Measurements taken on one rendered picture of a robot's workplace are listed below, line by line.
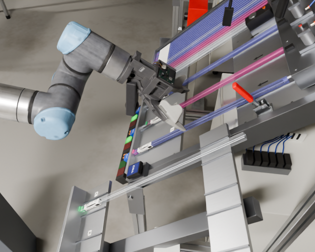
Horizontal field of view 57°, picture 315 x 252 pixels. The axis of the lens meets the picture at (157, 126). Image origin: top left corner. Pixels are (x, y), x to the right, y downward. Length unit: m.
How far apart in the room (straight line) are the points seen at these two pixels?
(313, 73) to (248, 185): 0.52
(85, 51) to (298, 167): 0.83
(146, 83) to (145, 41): 2.11
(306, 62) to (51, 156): 1.61
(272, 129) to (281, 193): 0.42
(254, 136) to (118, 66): 0.35
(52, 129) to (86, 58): 0.17
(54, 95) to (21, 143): 1.44
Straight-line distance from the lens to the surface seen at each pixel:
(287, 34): 0.75
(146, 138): 0.96
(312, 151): 1.23
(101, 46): 0.67
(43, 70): 2.62
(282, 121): 0.67
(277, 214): 1.03
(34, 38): 3.08
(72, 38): 0.67
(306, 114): 0.67
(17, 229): 1.45
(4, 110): 0.67
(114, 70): 0.67
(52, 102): 0.65
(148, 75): 0.69
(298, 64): 0.66
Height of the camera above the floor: 1.49
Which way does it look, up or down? 48 degrees down
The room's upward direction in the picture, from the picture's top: straight up
